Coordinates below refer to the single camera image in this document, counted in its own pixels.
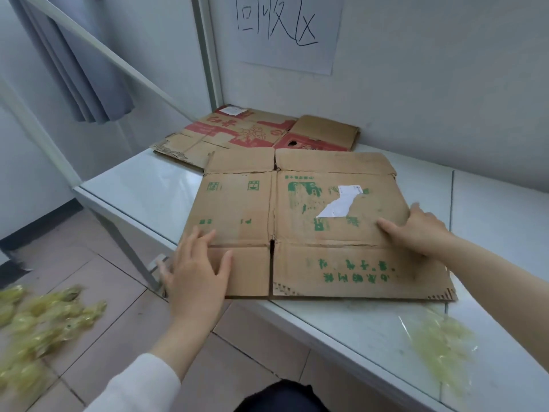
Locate person's right forearm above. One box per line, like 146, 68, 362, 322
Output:
431, 235, 549, 374

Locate grey curtain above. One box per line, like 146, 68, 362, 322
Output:
6, 0, 136, 125

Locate green printed cardboard box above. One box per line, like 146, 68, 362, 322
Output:
178, 148, 459, 303

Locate clear tape wad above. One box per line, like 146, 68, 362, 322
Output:
401, 311, 478, 393

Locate white wrist sleeve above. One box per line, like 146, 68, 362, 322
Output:
83, 354, 182, 412

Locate person's right hand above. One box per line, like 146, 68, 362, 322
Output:
376, 203, 455, 258

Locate red printed cardboard box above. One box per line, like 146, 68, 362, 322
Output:
150, 104, 361, 173

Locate person's left hand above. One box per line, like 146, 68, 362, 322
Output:
156, 225, 234, 334

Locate white metal shelf rack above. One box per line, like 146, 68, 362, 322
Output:
0, 0, 549, 412

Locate pile of crumpled yellowish tape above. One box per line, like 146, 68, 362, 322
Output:
0, 285, 108, 395

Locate person's black trousers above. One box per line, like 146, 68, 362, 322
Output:
233, 378, 329, 412

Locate white handwritten paper sign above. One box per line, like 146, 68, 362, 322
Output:
233, 0, 346, 77

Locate person's left forearm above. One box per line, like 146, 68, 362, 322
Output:
83, 321, 215, 412

